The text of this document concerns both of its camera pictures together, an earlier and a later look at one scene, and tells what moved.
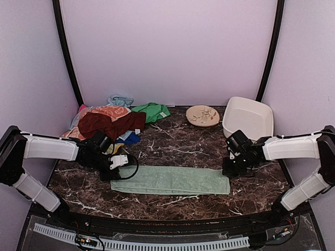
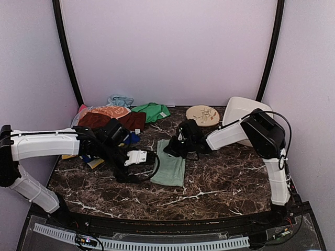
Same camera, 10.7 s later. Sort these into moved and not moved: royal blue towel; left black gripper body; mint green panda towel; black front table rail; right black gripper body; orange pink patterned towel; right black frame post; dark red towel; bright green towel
Moved: left black gripper body; right black gripper body; mint green panda towel
Not moved: right black frame post; black front table rail; royal blue towel; bright green towel; orange pink patterned towel; dark red towel
